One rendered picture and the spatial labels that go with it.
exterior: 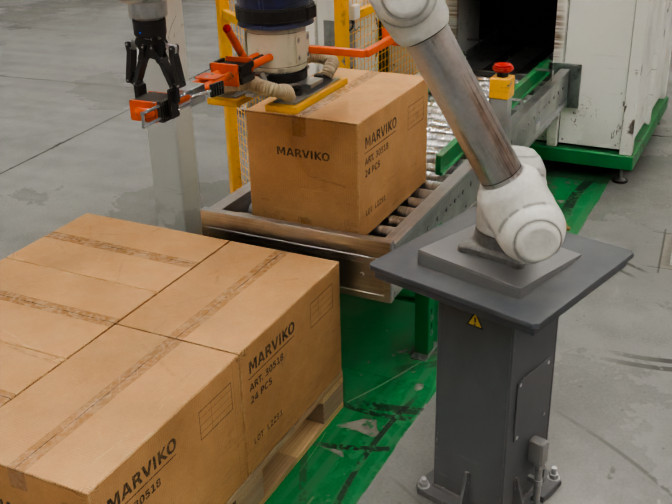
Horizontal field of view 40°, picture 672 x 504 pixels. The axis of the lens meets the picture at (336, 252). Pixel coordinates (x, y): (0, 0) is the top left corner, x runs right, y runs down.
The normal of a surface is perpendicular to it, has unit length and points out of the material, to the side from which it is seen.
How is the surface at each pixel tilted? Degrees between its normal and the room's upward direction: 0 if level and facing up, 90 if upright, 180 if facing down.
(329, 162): 90
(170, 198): 90
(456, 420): 90
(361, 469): 0
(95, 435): 0
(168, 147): 90
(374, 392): 0
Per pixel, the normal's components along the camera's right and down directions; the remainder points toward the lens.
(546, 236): 0.07, 0.50
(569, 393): -0.02, -0.90
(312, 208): -0.44, 0.40
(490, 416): -0.66, 0.33
